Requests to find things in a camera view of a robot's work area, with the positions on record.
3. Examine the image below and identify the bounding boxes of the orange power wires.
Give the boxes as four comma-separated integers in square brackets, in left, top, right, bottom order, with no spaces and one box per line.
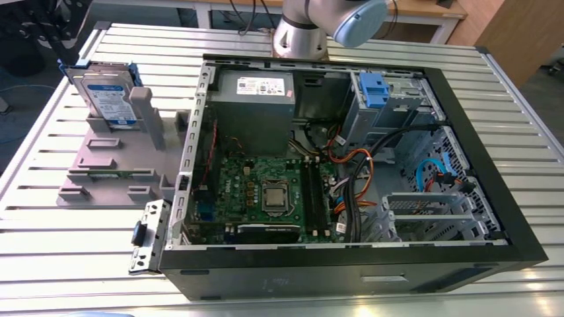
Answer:
[330,148,376,215]

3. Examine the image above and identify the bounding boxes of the black power wire connector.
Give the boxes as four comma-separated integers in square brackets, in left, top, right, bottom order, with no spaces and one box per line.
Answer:
[434,170,478,194]

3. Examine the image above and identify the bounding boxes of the black open PC case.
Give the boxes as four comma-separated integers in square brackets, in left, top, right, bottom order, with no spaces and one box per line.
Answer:
[156,52,550,301]

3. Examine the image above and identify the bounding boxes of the metal disk bay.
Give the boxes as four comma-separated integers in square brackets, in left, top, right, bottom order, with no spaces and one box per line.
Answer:
[382,191,503,244]

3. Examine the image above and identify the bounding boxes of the thick black cable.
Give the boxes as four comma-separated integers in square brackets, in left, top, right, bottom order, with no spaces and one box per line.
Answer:
[343,122,446,244]

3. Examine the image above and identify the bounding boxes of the black yellow wire bundle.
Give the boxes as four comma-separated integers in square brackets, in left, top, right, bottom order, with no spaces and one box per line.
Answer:
[288,118,343,159]

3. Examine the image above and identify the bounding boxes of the black office chair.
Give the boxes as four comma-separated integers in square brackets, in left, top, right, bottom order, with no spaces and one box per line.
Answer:
[0,0,50,77]

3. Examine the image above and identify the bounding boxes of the blue data wire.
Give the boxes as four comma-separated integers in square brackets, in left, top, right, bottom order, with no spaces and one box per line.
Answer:
[414,153,455,192]

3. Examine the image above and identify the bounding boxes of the grey power supply unit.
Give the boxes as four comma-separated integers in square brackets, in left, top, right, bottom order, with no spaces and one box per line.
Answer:
[207,69,296,159]

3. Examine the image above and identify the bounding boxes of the blue plastic drive latch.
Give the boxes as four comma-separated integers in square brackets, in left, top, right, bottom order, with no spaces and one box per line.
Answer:
[359,71,391,108]

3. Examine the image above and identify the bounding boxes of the grey parts rack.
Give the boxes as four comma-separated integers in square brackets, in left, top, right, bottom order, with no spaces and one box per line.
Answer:
[56,86,195,209]

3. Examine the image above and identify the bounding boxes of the silver CPU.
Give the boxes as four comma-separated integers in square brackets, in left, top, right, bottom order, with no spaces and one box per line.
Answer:
[264,188,287,207]

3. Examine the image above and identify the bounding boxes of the hard disk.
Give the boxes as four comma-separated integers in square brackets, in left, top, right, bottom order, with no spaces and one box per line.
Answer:
[59,56,142,129]

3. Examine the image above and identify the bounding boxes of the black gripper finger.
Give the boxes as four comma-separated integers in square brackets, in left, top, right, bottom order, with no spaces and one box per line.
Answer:
[47,29,78,66]

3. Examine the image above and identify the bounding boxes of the wooden cabinet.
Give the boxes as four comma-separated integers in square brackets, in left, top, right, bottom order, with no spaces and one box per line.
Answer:
[447,0,564,88]

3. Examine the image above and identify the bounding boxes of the green motherboard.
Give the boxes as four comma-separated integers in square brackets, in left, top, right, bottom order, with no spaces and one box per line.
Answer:
[187,157,350,245]

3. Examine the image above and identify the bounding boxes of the metal optical drive cage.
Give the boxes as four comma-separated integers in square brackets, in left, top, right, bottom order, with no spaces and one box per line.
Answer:
[342,71,446,149]

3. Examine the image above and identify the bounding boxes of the green RAM stick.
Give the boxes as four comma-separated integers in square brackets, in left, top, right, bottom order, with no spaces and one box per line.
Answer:
[90,170,134,179]

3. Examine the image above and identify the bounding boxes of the CPU socket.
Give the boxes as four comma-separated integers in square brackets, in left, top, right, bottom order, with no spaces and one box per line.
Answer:
[259,178,292,216]

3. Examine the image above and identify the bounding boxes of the black RAM slot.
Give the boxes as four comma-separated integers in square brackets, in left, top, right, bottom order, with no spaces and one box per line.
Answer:
[312,157,332,237]
[302,157,319,237]

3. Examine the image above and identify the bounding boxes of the metal card retainer bracket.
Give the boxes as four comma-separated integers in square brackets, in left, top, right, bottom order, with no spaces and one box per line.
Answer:
[127,199,174,275]

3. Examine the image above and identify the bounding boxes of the white floor cable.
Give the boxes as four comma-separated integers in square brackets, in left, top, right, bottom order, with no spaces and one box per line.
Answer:
[0,84,62,94]

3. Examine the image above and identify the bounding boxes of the white framed desk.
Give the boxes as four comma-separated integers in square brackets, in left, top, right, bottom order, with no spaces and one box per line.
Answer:
[66,0,287,30]

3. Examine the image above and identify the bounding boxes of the wooden top desk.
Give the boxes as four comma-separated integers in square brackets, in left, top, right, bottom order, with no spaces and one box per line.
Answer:
[383,0,468,44]

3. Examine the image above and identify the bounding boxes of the black graphics card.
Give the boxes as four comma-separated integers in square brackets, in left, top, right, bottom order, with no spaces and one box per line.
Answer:
[224,223,300,245]

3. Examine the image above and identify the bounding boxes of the thin red wire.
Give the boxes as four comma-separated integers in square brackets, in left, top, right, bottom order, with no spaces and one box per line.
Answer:
[200,119,220,191]

